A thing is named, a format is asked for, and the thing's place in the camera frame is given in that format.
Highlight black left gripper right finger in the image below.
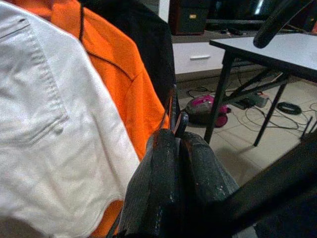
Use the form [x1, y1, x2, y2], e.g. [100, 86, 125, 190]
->
[182, 131, 240, 238]

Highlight grey power strip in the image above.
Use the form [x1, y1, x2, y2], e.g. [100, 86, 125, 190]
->
[234, 95, 269, 109]

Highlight coiled black cable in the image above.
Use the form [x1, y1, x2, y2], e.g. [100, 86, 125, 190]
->
[276, 101, 303, 115]

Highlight dark brown speaker box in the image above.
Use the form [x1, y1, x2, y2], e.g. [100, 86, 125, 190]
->
[169, 0, 210, 35]

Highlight black garment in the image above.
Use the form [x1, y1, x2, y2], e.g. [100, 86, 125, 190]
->
[79, 0, 178, 129]

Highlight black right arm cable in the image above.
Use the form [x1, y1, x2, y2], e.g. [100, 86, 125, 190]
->
[173, 133, 317, 238]

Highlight white drawer cabinet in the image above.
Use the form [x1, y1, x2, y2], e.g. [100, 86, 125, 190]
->
[172, 41, 226, 75]

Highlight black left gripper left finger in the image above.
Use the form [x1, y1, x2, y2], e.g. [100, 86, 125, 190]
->
[116, 130, 185, 238]

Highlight orange shirt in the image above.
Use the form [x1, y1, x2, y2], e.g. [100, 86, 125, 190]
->
[9, 0, 171, 238]

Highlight off-white pocketed garment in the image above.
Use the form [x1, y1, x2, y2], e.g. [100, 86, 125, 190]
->
[0, 0, 141, 238]

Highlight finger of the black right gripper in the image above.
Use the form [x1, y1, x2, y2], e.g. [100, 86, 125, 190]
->
[253, 0, 317, 49]

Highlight pink vacuum cleaner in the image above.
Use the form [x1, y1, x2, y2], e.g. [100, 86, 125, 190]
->
[185, 94, 232, 128]

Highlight white folding table black legs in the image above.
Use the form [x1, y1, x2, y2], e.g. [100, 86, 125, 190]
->
[204, 32, 317, 147]

